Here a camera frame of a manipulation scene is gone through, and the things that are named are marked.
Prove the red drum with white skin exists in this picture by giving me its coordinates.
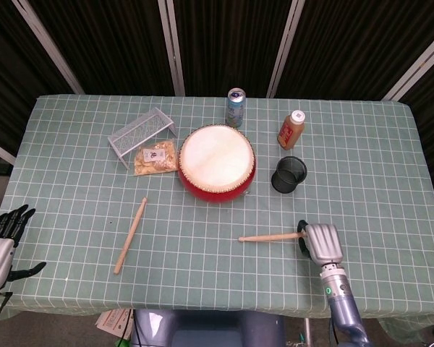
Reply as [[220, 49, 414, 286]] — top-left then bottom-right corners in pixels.
[[176, 124, 258, 205]]

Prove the blue and white drink can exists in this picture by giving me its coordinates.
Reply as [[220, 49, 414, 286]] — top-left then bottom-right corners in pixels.
[[225, 87, 247, 129]]

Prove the wooden drumstick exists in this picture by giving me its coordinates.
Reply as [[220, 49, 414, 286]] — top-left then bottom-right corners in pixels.
[[238, 232, 305, 243], [114, 197, 148, 275]]

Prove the brown drink bottle white cap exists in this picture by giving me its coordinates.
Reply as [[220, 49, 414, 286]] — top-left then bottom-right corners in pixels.
[[276, 110, 307, 151]]

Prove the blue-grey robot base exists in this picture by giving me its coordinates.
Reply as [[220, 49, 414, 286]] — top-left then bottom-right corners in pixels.
[[131, 308, 287, 347]]

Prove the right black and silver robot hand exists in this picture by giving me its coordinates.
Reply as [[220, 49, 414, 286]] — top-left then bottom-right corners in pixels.
[[297, 219, 345, 267]]

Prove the white partition frame post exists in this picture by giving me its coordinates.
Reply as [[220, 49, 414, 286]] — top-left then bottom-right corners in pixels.
[[265, 0, 305, 99], [157, 0, 186, 97], [0, 136, 17, 166], [11, 0, 85, 95], [381, 25, 434, 101]]

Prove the white printed cardboard box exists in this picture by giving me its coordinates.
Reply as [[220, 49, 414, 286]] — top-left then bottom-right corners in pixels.
[[95, 308, 135, 341]]

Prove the green checked tablecloth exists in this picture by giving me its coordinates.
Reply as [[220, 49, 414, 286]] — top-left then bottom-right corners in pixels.
[[0, 94, 434, 343]]

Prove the clear bag of snacks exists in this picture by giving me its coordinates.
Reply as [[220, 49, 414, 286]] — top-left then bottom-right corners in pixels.
[[133, 140, 179, 177]]

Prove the black mesh pen cup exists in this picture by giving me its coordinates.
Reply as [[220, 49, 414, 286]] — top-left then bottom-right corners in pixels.
[[271, 155, 309, 195]]

